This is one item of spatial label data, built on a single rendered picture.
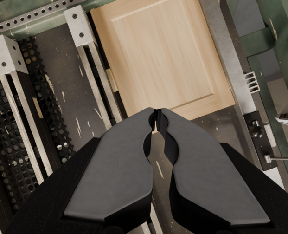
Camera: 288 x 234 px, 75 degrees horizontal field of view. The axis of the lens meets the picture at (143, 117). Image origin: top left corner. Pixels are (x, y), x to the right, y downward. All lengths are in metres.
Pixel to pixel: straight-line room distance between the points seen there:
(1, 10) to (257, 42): 0.92
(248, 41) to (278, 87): 3.03
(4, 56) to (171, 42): 0.56
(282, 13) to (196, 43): 0.30
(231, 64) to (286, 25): 0.23
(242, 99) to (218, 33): 0.24
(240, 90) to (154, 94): 0.29
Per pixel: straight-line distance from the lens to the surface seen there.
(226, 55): 0.73
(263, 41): 0.88
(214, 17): 0.76
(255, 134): 0.61
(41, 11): 0.80
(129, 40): 0.72
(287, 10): 0.86
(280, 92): 3.81
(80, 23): 0.71
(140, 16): 0.75
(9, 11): 0.87
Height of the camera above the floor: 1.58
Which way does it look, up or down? 30 degrees down
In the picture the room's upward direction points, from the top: 161 degrees clockwise
